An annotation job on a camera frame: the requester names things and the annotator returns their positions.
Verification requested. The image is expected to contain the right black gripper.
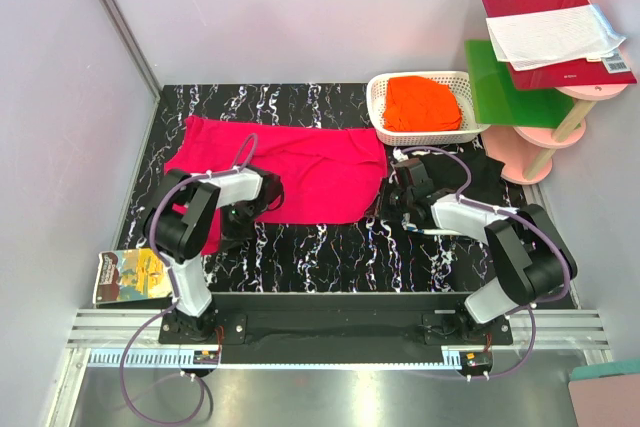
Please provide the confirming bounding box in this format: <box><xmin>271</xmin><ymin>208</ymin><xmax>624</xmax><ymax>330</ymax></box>
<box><xmin>364</xmin><ymin>177</ymin><xmax>413</xmax><ymax>222</ymax></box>

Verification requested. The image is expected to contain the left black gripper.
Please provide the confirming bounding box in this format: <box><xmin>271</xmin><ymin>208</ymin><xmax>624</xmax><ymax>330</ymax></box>
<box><xmin>217</xmin><ymin>199</ymin><xmax>268</xmax><ymax>252</ymax></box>

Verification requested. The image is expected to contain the magenta t shirt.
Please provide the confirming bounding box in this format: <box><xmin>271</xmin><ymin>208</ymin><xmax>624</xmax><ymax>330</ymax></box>
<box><xmin>165</xmin><ymin>116</ymin><xmax>388</xmax><ymax>225</ymax></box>

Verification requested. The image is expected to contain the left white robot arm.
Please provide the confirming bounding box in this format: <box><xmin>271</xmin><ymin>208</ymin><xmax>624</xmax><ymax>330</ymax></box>
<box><xmin>143</xmin><ymin>166</ymin><xmax>284</xmax><ymax>344</ymax></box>

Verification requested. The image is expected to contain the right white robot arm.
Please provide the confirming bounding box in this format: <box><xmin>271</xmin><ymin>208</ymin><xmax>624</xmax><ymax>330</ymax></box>
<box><xmin>382</xmin><ymin>157</ymin><xmax>577</xmax><ymax>344</ymax></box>

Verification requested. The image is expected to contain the folded black white t shirt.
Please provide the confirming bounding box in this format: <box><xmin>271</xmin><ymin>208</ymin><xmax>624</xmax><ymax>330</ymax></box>
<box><xmin>399</xmin><ymin>149</ymin><xmax>507</xmax><ymax>237</ymax></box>

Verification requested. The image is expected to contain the white plastic basket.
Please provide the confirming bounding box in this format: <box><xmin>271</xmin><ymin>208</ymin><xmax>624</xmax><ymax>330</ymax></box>
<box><xmin>366</xmin><ymin>71</ymin><xmax>489</xmax><ymax>147</ymax></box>

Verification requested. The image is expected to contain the orange t shirt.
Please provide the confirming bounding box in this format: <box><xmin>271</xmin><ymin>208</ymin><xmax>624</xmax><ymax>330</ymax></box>
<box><xmin>383</xmin><ymin>76</ymin><xmax>462</xmax><ymax>133</ymax></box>

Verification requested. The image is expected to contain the illustrated book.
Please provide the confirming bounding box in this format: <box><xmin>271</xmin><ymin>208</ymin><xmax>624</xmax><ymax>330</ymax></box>
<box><xmin>92</xmin><ymin>248</ymin><xmax>172</xmax><ymax>307</ymax></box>

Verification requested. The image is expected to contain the pink wooden shelf stand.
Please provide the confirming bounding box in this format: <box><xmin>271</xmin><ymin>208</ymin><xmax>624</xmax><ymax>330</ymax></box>
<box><xmin>482</xmin><ymin>52</ymin><xmax>637</xmax><ymax>185</ymax></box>

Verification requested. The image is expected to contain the green plastic sheet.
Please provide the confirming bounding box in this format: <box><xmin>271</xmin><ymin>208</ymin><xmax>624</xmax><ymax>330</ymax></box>
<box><xmin>464</xmin><ymin>40</ymin><xmax>574</xmax><ymax>129</ymax></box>

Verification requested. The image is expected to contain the white mesh cloth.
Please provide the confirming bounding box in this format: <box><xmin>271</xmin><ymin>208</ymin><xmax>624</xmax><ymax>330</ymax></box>
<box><xmin>486</xmin><ymin>4</ymin><xmax>626</xmax><ymax>71</ymax></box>

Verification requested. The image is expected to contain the dark red folder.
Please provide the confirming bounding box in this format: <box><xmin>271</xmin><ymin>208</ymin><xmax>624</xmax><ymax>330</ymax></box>
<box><xmin>482</xmin><ymin>0</ymin><xmax>637</xmax><ymax>91</ymax></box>

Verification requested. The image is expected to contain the teal board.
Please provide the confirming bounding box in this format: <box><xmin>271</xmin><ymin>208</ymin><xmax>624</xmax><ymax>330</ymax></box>
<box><xmin>570</xmin><ymin>359</ymin><xmax>640</xmax><ymax>381</ymax></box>

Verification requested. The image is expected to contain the pink board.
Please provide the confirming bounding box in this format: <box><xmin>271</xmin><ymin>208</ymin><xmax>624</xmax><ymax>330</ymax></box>
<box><xmin>569</xmin><ymin>374</ymin><xmax>640</xmax><ymax>427</ymax></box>

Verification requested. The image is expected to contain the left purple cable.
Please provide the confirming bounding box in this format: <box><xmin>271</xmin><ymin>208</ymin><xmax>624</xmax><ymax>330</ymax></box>
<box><xmin>118</xmin><ymin>133</ymin><xmax>259</xmax><ymax>426</ymax></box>

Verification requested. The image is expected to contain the white slotted cable duct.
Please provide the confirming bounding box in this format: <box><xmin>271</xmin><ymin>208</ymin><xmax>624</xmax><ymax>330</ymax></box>
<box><xmin>89</xmin><ymin>346</ymin><xmax>462</xmax><ymax>371</ymax></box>

